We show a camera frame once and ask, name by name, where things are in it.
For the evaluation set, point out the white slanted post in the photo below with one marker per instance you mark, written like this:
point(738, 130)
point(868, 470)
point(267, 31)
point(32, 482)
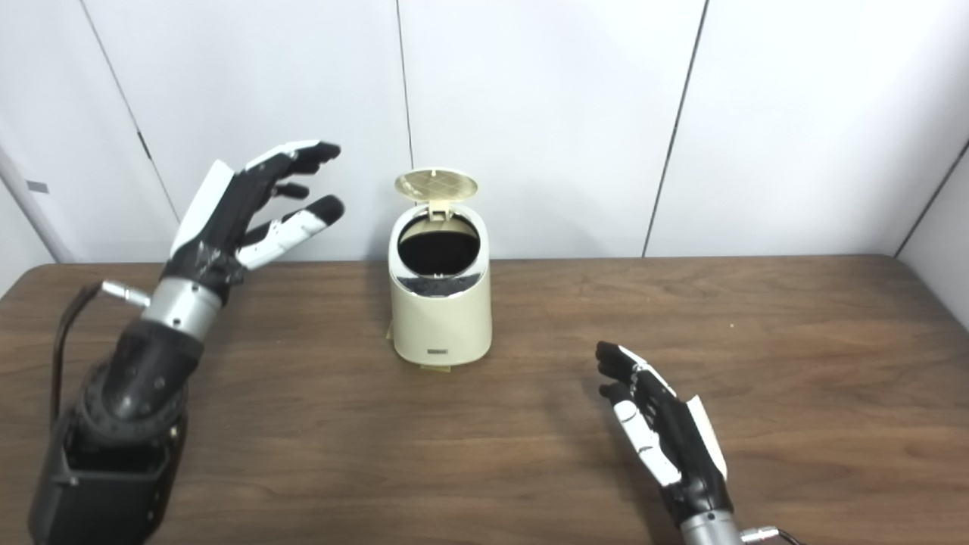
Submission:
point(34, 208)

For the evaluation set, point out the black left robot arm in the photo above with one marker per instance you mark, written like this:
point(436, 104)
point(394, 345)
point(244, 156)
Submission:
point(129, 393)

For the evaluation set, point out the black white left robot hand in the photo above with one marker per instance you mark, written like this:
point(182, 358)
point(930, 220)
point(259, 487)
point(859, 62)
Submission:
point(216, 227)

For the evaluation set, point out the cream-colored lidded bin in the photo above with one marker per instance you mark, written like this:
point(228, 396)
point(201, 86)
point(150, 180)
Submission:
point(443, 322)

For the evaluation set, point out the black wall panel hinge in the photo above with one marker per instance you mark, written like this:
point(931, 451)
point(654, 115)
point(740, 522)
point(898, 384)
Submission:
point(144, 145)

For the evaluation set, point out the small grey wall label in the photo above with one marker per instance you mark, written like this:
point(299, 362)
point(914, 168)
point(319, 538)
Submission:
point(37, 187)

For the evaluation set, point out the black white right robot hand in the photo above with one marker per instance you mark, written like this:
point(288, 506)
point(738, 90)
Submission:
point(681, 446)

